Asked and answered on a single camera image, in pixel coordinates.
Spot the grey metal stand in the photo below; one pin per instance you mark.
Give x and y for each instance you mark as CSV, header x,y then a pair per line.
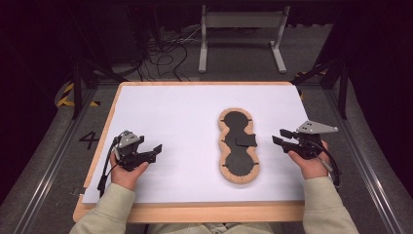
x,y
204,42

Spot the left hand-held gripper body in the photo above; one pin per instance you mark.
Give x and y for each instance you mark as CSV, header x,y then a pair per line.
x,y
130,152

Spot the black stand legs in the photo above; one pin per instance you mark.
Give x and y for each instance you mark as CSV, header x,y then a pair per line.
x,y
77,87
342,91

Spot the aluminium floor rail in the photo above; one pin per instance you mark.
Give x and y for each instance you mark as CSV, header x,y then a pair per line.
x,y
367,162
48,175

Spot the person's right hand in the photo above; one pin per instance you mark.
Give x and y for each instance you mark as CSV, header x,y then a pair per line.
x,y
311,167

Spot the person's left hand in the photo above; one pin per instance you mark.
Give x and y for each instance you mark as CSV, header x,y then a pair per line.
x,y
125,177

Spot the small grey metal bracket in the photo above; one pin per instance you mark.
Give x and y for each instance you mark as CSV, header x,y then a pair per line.
x,y
79,191

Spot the yellow and black floor tape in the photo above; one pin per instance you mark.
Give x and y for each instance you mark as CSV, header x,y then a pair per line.
x,y
66,97

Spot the person's torso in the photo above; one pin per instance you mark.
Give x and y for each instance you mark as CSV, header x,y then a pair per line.
x,y
211,229

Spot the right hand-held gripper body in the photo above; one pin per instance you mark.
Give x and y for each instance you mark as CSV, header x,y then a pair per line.
x,y
308,143

